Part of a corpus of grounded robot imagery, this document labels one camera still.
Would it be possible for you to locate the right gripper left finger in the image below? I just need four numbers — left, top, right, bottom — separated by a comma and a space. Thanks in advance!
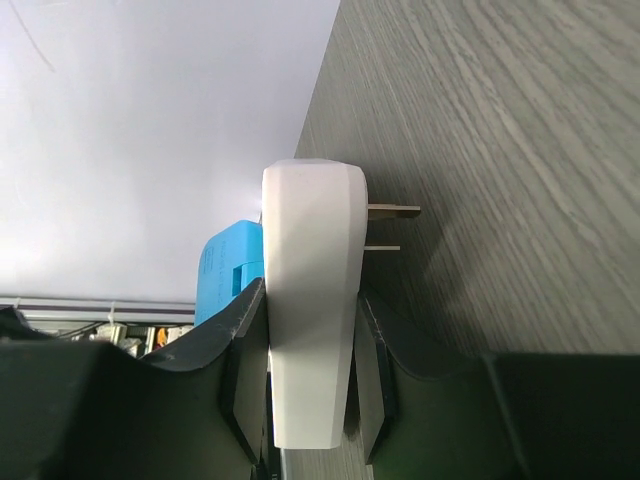
1, 279, 269, 479

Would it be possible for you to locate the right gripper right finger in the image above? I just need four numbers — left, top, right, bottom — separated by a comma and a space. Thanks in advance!
354, 290, 639, 479

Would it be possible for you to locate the blue plug adapter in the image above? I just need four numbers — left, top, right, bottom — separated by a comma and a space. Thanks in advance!
194, 220, 264, 326

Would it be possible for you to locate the white triangular power socket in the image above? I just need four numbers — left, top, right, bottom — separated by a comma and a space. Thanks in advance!
261, 159, 421, 450

